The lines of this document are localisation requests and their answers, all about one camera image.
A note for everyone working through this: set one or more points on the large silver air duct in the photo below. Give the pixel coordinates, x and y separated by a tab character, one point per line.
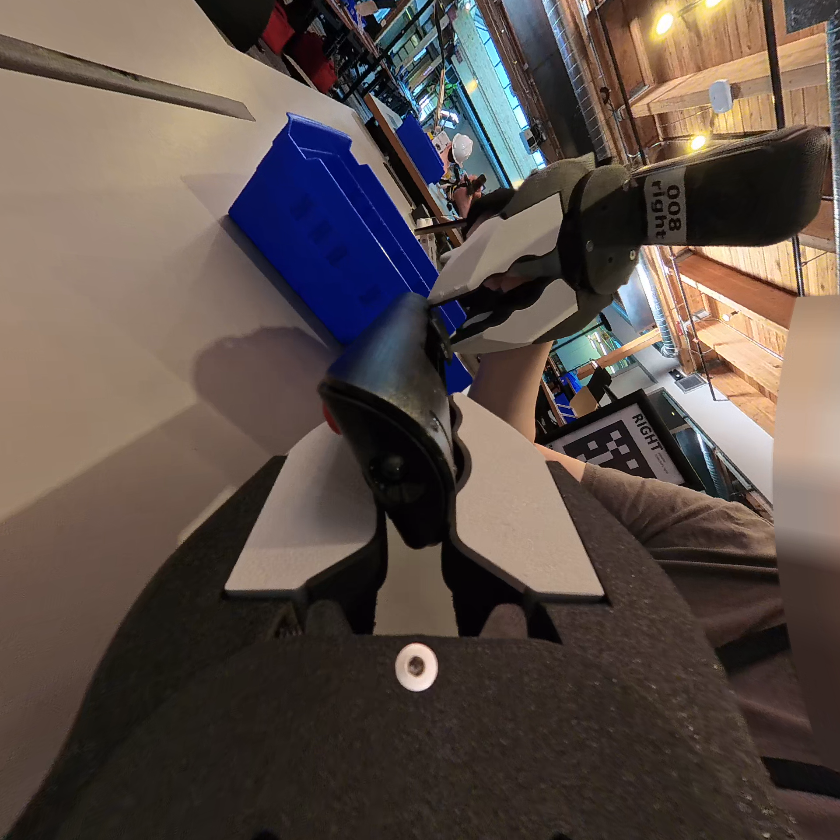
650	309

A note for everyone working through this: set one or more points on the blue plastic bin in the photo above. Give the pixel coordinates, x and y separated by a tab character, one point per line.
328	236
420	147

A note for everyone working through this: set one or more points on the black office chair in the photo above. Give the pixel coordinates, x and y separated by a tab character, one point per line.
236	20

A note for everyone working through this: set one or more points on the black remote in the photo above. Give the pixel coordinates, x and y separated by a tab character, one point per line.
394	394

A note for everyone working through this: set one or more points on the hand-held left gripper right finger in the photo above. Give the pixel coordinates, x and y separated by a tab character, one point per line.
525	525

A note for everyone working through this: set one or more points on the black framed marker sign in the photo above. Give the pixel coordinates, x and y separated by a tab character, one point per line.
624	440

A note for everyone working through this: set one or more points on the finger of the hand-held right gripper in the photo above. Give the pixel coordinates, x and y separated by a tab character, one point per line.
532	315
505	243

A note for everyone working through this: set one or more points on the ceiling spotlight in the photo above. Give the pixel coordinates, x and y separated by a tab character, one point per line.
700	141
663	22

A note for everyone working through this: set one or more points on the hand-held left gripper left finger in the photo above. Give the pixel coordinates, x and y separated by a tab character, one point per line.
295	538

